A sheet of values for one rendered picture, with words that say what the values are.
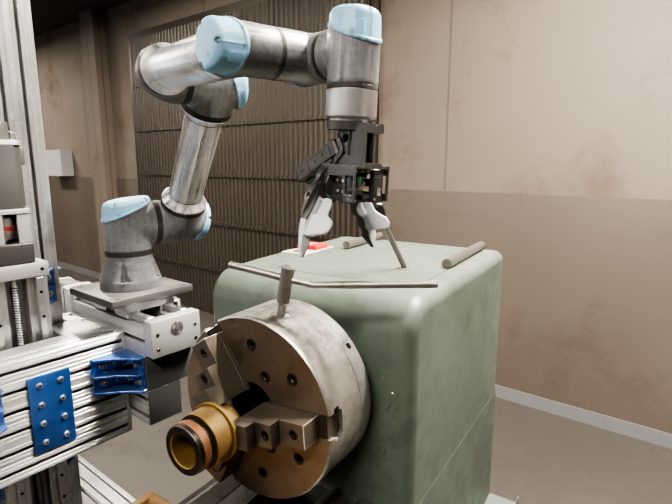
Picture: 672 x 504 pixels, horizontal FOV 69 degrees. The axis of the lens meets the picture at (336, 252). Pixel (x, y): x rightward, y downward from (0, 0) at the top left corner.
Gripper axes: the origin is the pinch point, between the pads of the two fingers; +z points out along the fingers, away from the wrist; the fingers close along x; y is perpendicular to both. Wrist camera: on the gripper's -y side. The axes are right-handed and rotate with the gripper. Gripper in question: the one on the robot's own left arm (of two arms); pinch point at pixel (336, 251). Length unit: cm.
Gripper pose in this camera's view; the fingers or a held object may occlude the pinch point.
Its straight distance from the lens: 77.4
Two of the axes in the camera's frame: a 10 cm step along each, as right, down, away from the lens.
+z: -0.4, 9.8, 2.0
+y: 6.6, 1.8, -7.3
